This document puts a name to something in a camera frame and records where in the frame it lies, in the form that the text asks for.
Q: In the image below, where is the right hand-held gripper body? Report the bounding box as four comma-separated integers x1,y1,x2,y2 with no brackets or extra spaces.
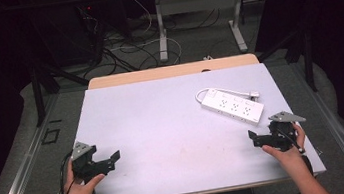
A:
255,108,311,156

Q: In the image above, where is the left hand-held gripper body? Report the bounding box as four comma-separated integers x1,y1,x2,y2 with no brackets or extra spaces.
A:
67,136,118,186

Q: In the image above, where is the white power strip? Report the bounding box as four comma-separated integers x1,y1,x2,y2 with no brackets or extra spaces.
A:
198,81,267,134

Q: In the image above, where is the white power strip cable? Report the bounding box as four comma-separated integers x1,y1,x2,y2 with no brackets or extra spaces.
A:
193,82,253,107

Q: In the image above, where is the person's right hand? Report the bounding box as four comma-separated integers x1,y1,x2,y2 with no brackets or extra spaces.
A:
259,121,311,168

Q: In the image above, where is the person's left hand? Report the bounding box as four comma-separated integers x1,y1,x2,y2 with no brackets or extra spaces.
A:
60,155,109,194

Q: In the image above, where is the black metal stand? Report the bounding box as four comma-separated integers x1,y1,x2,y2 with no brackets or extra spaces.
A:
27,53,95,128
252,24,319,100

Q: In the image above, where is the wooden table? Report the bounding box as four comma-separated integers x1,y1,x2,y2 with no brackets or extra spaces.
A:
85,51,261,91

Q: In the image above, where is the black computer case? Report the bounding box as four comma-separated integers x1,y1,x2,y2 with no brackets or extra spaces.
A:
26,1,107,73

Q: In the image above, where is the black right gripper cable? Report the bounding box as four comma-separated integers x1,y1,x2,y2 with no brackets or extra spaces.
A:
277,123,315,179

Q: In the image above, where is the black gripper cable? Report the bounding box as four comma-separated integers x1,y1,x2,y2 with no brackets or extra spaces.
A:
53,151,80,194
277,123,315,179

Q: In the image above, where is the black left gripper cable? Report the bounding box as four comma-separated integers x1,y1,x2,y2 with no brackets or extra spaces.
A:
53,151,80,194

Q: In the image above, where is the black floor socket frame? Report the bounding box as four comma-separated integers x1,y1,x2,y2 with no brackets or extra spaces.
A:
39,126,63,146

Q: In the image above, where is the silver floor rail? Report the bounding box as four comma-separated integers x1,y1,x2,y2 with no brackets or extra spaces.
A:
288,53,344,194
0,92,74,194

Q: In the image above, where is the bundle of black floor cables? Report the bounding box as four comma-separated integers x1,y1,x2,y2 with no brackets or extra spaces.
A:
75,0,229,79

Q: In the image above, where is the white floor cable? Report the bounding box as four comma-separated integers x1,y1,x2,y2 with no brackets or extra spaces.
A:
102,0,186,75

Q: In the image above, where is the white metal frame desk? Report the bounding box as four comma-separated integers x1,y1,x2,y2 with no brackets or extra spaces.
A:
132,0,286,67

